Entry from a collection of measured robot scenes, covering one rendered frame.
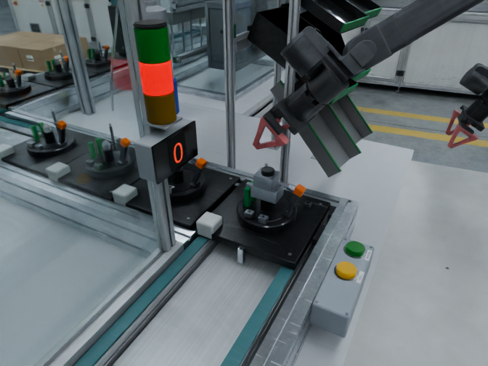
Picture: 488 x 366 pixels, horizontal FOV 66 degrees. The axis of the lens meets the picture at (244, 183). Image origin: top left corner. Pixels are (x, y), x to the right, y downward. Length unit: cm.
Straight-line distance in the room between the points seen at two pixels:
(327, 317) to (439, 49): 430
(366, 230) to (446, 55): 393
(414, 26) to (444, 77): 422
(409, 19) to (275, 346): 58
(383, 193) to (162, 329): 79
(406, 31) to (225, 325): 60
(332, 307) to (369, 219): 44
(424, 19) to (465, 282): 59
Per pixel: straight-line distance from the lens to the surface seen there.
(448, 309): 95
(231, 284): 82
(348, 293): 77
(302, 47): 69
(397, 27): 71
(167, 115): 64
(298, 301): 74
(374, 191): 125
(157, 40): 61
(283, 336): 69
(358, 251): 84
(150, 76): 62
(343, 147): 112
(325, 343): 81
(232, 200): 95
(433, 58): 487
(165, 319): 77
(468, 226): 121
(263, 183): 83
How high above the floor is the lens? 152
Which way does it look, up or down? 33 degrees down
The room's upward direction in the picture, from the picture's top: straight up
